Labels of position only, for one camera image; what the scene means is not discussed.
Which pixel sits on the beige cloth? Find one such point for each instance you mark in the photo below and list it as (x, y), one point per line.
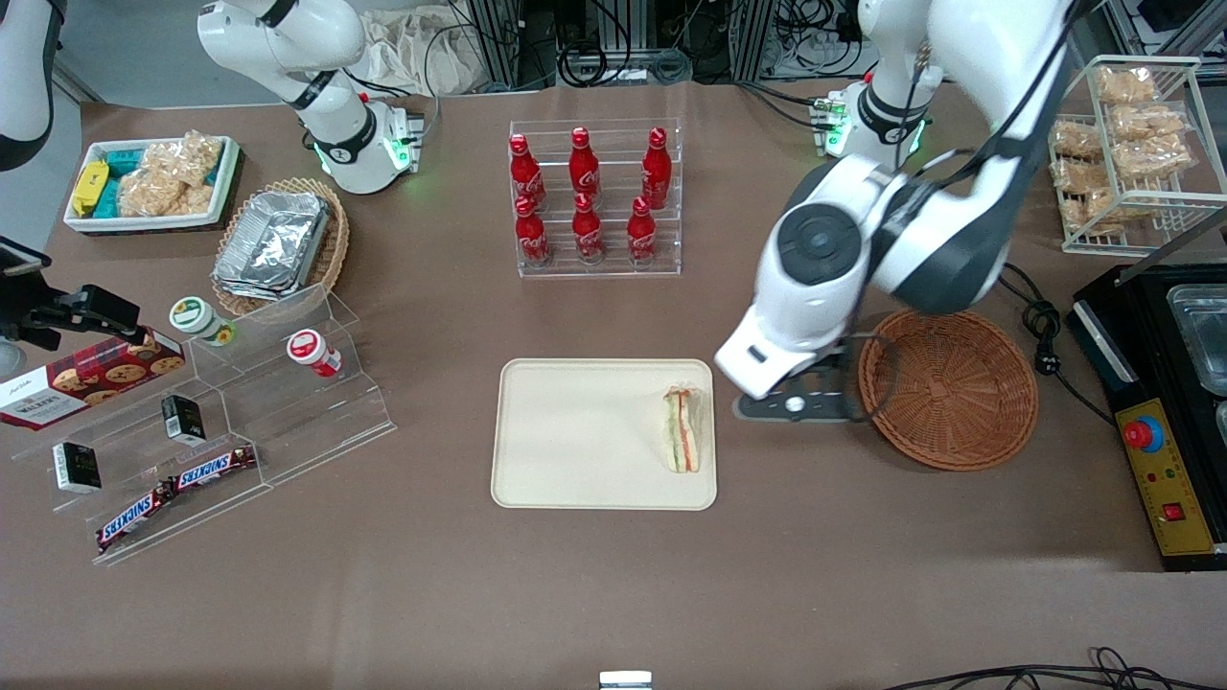
(422, 48)

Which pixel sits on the yellow snack pack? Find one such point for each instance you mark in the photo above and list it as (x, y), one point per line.
(89, 187)

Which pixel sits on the stack of foil containers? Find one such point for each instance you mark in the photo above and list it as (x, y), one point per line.
(273, 244)

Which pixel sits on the small black box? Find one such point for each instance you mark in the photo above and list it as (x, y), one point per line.
(182, 419)
(77, 468)

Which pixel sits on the red cookie box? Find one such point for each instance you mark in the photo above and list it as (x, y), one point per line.
(86, 379)

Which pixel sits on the triangle sandwich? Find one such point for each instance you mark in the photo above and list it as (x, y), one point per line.
(682, 431)

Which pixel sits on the black sealing machine yellow panel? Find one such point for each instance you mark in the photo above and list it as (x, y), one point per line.
(1174, 479)

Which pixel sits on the snickers bar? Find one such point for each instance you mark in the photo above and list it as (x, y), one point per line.
(216, 468)
(134, 516)

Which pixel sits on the aluminium frame post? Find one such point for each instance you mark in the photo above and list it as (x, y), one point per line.
(752, 38)
(508, 38)

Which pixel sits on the small white object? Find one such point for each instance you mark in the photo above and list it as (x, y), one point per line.
(625, 680)

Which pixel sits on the steel pan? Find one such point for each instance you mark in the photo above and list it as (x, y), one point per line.
(1203, 335)

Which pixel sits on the green lid cup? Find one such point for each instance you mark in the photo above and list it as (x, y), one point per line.
(196, 318)

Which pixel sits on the round brown wicker basket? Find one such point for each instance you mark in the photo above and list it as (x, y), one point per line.
(959, 393)

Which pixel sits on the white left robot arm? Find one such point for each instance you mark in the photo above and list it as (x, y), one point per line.
(824, 240)

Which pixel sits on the clear acrylic bottle rack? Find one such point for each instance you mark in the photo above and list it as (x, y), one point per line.
(594, 270)

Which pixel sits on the oval tan wicker basket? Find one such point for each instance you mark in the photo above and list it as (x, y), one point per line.
(335, 240)

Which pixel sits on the clear acrylic step shelf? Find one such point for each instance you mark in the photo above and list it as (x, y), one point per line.
(288, 422)

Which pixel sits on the rice cracker snack bag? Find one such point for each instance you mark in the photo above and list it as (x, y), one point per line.
(1093, 211)
(173, 177)
(1076, 139)
(1155, 156)
(1145, 122)
(1072, 174)
(1123, 84)

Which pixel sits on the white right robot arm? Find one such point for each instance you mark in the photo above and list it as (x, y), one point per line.
(335, 134)

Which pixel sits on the red lid cup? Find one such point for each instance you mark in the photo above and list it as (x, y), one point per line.
(312, 350)

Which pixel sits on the red cola bottle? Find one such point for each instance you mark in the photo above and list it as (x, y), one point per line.
(526, 172)
(656, 168)
(641, 235)
(531, 235)
(588, 233)
(584, 165)

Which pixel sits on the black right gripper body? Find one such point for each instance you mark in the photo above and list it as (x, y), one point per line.
(65, 313)

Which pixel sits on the cream plastic tray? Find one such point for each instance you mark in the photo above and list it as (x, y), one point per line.
(585, 431)

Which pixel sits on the white plastic bin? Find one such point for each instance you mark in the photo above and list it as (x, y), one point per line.
(225, 182)

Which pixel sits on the teal snack pack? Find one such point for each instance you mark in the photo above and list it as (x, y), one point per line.
(125, 161)
(108, 196)

